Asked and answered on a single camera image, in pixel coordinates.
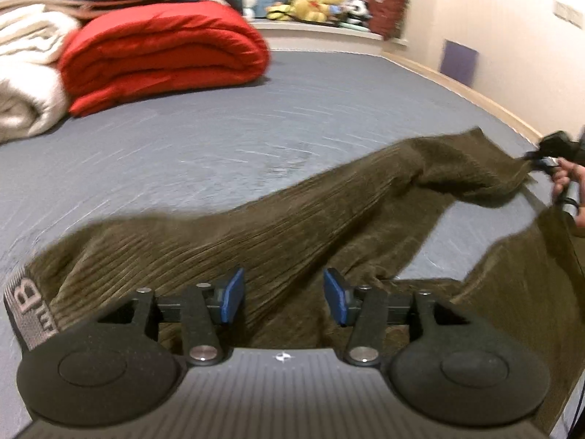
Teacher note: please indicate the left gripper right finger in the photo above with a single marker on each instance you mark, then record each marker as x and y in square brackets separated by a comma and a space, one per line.
[446, 363]

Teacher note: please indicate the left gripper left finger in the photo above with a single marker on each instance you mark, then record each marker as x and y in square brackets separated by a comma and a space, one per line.
[127, 359]

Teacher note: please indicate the brown corduroy pants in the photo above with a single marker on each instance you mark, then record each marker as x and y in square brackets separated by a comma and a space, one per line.
[283, 374]

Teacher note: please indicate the person right hand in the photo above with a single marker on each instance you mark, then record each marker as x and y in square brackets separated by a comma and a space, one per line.
[568, 190]

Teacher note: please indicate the dark red pillow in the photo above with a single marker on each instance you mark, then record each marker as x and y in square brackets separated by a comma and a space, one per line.
[386, 17]

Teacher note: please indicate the panda plush toy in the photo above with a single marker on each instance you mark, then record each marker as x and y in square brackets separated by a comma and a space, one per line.
[357, 13]

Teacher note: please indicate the yellow plush toy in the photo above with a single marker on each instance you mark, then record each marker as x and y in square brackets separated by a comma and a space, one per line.
[306, 11]

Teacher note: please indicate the white folded blanket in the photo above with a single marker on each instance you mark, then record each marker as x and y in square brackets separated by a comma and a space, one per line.
[33, 98]

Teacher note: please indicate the red folded comforter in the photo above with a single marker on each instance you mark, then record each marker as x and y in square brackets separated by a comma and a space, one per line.
[145, 51]

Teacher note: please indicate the wall switch plates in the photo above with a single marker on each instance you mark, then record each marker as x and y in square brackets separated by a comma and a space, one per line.
[569, 14]

